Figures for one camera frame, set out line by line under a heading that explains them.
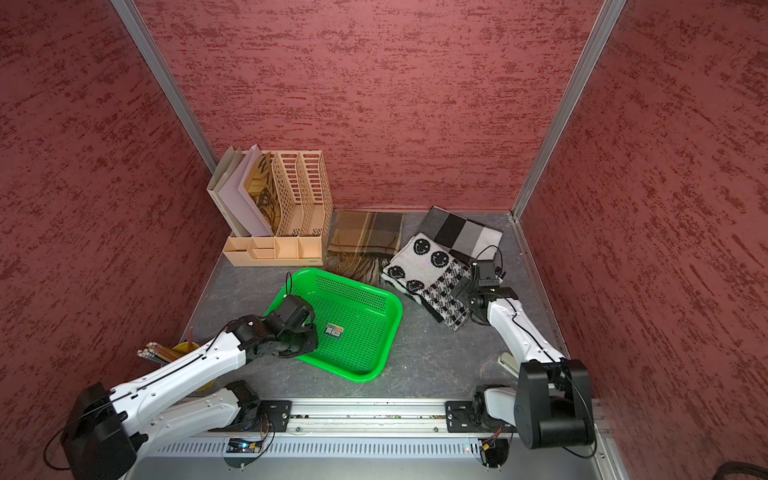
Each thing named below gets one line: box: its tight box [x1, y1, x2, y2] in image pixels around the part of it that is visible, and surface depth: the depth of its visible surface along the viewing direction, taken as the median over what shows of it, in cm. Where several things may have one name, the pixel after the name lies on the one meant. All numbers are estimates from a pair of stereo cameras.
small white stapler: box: [498, 352, 520, 379], surface depth 83 cm
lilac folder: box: [218, 144, 275, 237], surface depth 94 cm
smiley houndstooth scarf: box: [380, 233, 471, 330], surface depth 99 cm
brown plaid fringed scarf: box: [324, 210, 404, 285], surface depth 109 cm
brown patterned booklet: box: [244, 152, 282, 236], surface depth 105 cm
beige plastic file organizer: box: [223, 151, 334, 267], surface depth 106 cm
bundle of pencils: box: [137, 342, 179, 364], surface depth 70 cm
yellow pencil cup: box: [173, 342, 200, 357], surface depth 77 cm
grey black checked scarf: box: [420, 206, 503, 265], surface depth 113 cm
